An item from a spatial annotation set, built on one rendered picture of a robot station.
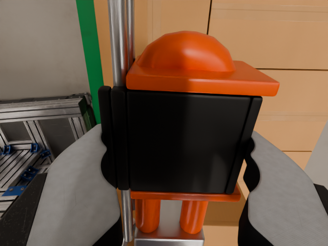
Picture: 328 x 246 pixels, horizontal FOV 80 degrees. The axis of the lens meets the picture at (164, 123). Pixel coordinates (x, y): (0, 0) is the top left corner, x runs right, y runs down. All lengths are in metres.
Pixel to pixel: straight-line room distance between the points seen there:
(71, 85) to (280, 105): 1.26
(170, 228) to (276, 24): 0.80
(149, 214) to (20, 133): 1.45
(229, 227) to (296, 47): 0.71
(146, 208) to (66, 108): 1.20
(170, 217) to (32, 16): 1.43
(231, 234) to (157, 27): 0.66
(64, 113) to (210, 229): 1.10
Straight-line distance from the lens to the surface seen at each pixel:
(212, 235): 0.48
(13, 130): 1.59
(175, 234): 0.20
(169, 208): 0.21
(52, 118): 1.40
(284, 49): 0.92
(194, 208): 0.17
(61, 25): 1.45
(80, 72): 1.46
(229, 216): 0.48
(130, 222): 0.17
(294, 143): 1.15
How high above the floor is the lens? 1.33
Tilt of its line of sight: 62 degrees down
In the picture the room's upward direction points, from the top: 177 degrees clockwise
